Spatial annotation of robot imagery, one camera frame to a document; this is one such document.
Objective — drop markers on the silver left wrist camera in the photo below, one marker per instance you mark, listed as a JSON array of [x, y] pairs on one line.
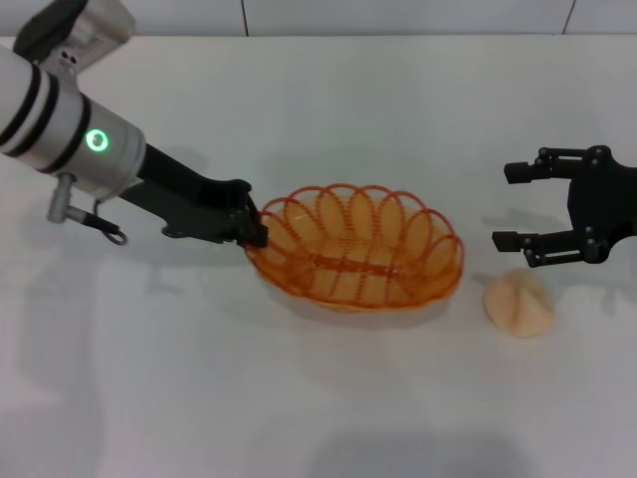
[[84, 35]]

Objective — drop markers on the orange woven oval basket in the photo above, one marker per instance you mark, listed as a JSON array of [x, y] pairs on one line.
[[358, 264]]

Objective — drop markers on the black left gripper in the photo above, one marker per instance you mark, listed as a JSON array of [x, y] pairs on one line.
[[184, 204]]

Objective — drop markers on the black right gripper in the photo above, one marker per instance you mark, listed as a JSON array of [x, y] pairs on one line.
[[604, 204]]

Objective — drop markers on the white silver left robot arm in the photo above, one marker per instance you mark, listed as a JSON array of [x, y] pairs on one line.
[[50, 114]]

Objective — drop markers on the beige steamed bun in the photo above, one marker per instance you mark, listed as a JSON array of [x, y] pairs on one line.
[[520, 309]]

